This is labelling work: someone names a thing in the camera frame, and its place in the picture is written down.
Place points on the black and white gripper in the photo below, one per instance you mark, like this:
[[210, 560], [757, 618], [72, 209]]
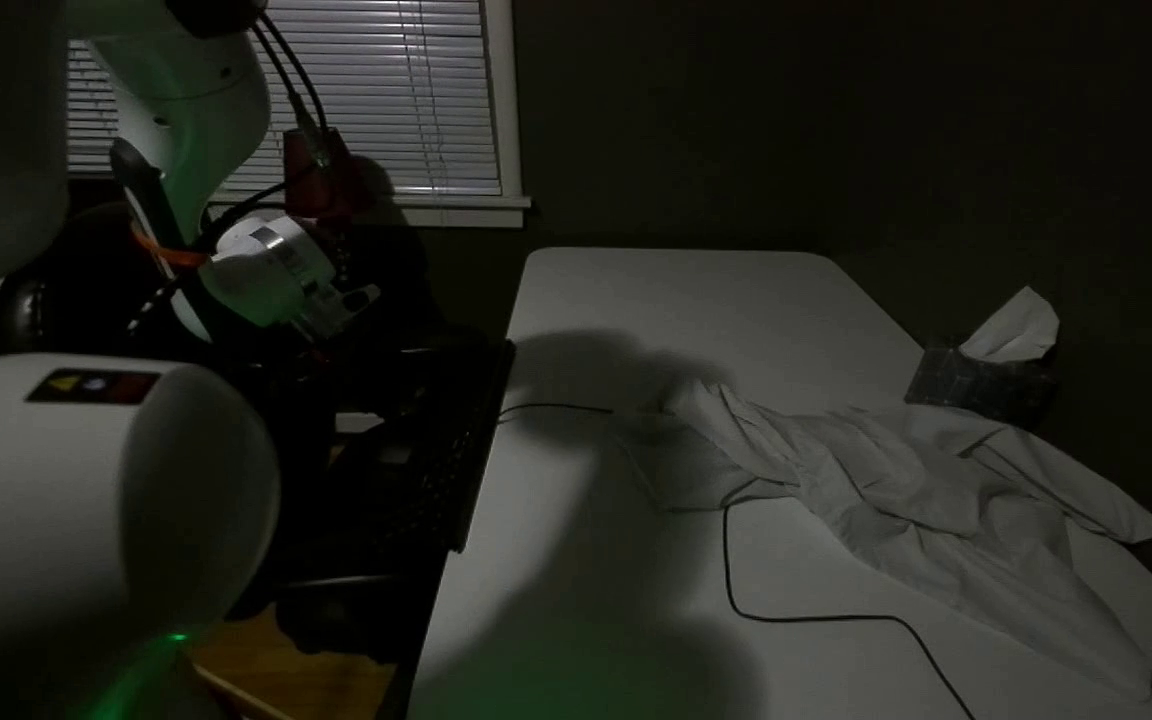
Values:
[[274, 272]]

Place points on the black computer keyboard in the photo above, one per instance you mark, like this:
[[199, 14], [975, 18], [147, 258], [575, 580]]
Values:
[[438, 437]]

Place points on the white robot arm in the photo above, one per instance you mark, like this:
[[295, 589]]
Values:
[[139, 496]]

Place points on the black office chair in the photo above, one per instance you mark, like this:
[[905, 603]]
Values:
[[337, 579]]

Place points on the red cup on sill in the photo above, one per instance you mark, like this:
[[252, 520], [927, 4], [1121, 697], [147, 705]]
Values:
[[314, 172]]

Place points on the white window blinds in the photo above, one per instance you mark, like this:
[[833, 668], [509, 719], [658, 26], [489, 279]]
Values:
[[417, 84]]

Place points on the white table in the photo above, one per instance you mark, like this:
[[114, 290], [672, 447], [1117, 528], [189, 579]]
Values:
[[586, 598]]

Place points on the dark tissue box near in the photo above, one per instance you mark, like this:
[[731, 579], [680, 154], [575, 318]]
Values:
[[1003, 364]]

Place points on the white crumpled shirt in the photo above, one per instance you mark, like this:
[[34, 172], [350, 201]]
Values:
[[964, 511]]

